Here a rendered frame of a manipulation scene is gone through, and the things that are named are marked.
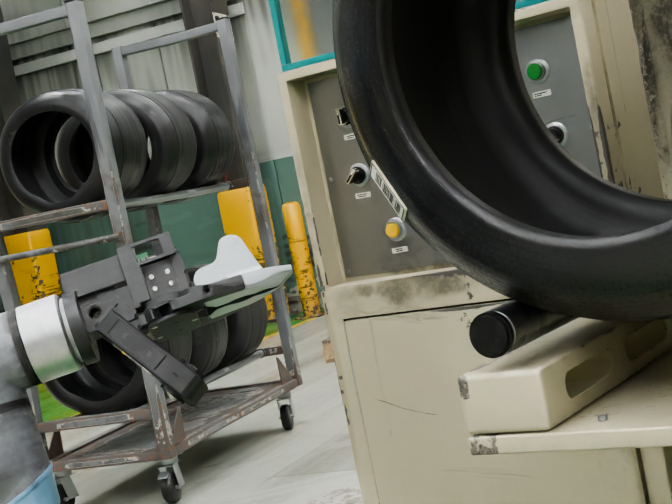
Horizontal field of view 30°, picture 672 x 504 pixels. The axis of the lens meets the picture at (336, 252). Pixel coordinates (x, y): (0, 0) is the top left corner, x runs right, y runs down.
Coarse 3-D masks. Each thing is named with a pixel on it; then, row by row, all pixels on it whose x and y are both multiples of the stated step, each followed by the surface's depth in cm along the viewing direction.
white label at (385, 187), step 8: (376, 168) 122; (376, 176) 123; (384, 176) 121; (376, 184) 125; (384, 184) 122; (384, 192) 124; (392, 192) 121; (392, 200) 123; (400, 200) 121; (400, 208) 122; (400, 216) 124
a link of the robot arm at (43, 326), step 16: (32, 304) 116; (48, 304) 116; (32, 320) 115; (48, 320) 115; (64, 320) 115; (32, 336) 114; (48, 336) 114; (64, 336) 114; (32, 352) 114; (48, 352) 114; (64, 352) 115; (48, 368) 115; (64, 368) 116; (80, 368) 117
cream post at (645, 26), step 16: (640, 0) 142; (656, 0) 141; (640, 16) 142; (656, 16) 141; (640, 32) 143; (656, 32) 142; (640, 48) 143; (656, 48) 142; (640, 64) 144; (656, 64) 142; (656, 80) 143; (656, 96) 143; (656, 112) 143; (656, 128) 143; (656, 144) 144
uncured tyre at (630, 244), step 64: (384, 0) 118; (448, 0) 141; (512, 0) 141; (384, 64) 119; (448, 64) 142; (512, 64) 141; (384, 128) 120; (448, 128) 140; (512, 128) 141; (448, 192) 117; (512, 192) 140; (576, 192) 138; (448, 256) 121; (512, 256) 114; (576, 256) 111; (640, 256) 108; (640, 320) 115
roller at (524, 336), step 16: (512, 304) 120; (480, 320) 118; (496, 320) 117; (512, 320) 117; (528, 320) 120; (544, 320) 122; (560, 320) 126; (480, 336) 118; (496, 336) 117; (512, 336) 116; (528, 336) 120; (480, 352) 118; (496, 352) 117
